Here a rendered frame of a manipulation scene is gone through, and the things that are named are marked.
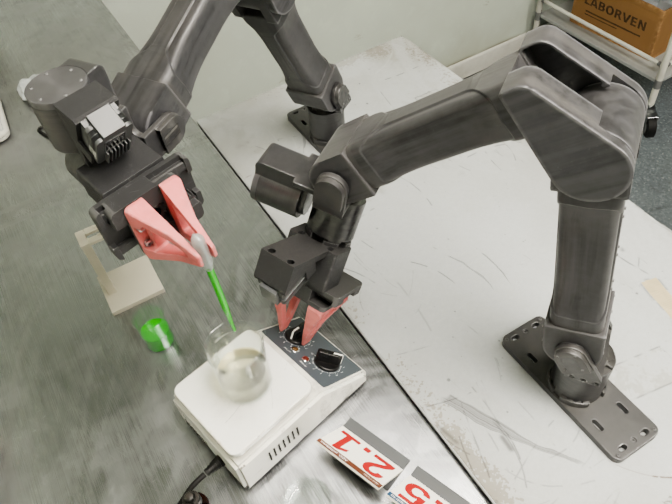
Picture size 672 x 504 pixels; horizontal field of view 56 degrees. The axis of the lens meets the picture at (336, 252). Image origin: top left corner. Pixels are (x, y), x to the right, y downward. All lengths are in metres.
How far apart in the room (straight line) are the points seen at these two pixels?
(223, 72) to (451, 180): 1.30
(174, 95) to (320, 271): 0.25
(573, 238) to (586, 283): 0.06
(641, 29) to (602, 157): 2.22
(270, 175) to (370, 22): 1.77
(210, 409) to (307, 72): 0.52
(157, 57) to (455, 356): 0.51
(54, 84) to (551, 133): 0.43
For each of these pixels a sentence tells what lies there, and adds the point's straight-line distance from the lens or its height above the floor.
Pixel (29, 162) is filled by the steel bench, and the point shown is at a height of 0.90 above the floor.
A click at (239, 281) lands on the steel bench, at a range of 0.96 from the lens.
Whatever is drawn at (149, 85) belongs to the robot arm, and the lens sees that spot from 0.71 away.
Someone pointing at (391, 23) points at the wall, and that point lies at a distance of 2.51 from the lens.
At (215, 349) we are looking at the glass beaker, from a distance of 0.72.
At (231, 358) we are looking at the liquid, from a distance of 0.74.
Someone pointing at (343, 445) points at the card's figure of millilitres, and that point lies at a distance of 0.77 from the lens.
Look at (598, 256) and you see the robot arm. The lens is 0.64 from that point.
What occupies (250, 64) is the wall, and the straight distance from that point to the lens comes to 2.26.
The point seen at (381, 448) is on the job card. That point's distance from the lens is 0.79.
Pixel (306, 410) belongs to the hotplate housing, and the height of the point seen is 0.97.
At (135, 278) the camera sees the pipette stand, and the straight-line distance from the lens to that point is 1.00.
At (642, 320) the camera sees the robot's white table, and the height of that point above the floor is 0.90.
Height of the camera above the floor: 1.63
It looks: 49 degrees down
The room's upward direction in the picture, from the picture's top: 7 degrees counter-clockwise
